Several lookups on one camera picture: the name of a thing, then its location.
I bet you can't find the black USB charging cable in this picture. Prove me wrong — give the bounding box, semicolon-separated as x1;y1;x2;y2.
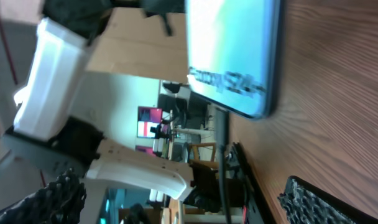
213;107;233;224

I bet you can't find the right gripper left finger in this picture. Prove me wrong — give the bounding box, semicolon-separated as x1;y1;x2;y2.
0;169;86;224

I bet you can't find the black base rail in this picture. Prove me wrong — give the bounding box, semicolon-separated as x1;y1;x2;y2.
231;142;276;224

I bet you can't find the background computer monitor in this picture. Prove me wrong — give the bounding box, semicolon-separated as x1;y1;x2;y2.
137;106;163;138

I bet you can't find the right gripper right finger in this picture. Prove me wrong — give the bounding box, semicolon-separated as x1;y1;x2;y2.
278;175;378;224

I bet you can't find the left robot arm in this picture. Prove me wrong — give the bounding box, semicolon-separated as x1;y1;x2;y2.
1;18;194;201

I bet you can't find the blue Samsung Galaxy smartphone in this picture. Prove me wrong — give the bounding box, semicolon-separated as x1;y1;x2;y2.
185;0;285;119

